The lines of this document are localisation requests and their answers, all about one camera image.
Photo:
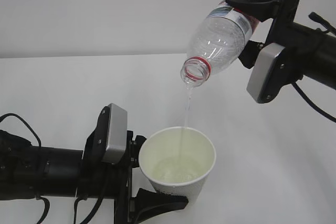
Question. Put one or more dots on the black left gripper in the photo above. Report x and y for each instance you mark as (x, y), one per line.
(146, 204)

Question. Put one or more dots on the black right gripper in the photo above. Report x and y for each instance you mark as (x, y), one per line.
(283, 13)

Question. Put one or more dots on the clear water bottle red label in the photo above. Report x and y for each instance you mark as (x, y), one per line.
(216, 43)

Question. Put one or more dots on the white paper cup green logo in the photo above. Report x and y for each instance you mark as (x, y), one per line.
(177, 161)

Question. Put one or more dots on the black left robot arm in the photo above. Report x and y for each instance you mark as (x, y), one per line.
(103, 170)

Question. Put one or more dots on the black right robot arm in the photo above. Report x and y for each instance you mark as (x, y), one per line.
(290, 50)

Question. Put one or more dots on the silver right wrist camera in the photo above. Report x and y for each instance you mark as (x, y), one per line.
(264, 64)

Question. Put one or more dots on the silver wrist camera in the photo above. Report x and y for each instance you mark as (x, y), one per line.
(116, 134)
(264, 64)

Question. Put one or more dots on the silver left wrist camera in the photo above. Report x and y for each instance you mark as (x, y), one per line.
(116, 134)

